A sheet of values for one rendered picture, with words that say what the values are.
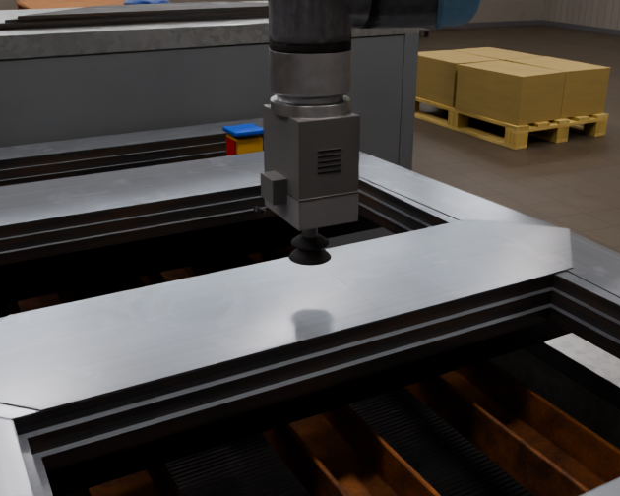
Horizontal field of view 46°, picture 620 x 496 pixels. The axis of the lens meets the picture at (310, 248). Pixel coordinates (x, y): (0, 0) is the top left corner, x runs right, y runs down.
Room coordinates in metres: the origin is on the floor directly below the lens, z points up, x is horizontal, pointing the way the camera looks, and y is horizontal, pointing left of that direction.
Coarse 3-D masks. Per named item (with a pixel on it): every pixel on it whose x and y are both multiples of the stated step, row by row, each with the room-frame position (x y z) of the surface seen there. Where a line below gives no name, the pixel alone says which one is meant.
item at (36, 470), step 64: (256, 192) 1.05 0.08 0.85; (384, 192) 1.02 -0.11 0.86; (0, 256) 0.86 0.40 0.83; (0, 320) 0.62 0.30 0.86; (384, 320) 0.63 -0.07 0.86; (448, 320) 0.65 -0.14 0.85; (512, 320) 0.69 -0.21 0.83; (576, 320) 0.68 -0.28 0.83; (192, 384) 0.53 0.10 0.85; (256, 384) 0.55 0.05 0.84; (320, 384) 0.58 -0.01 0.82; (64, 448) 0.47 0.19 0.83
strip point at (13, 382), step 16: (0, 336) 0.59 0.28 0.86; (16, 336) 0.59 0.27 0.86; (0, 352) 0.56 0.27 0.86; (16, 352) 0.56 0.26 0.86; (0, 368) 0.54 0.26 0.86; (16, 368) 0.54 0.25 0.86; (0, 384) 0.51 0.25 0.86; (16, 384) 0.51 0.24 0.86; (32, 384) 0.51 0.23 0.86; (0, 400) 0.49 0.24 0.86; (16, 400) 0.49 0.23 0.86; (32, 400) 0.49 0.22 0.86
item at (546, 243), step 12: (492, 228) 0.87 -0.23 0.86; (504, 228) 0.87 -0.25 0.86; (516, 228) 0.87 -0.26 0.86; (528, 228) 0.87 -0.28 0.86; (540, 228) 0.87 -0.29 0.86; (516, 240) 0.83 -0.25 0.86; (528, 240) 0.83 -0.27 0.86; (540, 240) 0.83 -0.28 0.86; (552, 240) 0.83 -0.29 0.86; (564, 240) 0.83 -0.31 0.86; (540, 252) 0.79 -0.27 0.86; (552, 252) 0.79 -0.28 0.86; (564, 252) 0.79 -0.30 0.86; (564, 264) 0.75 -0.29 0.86
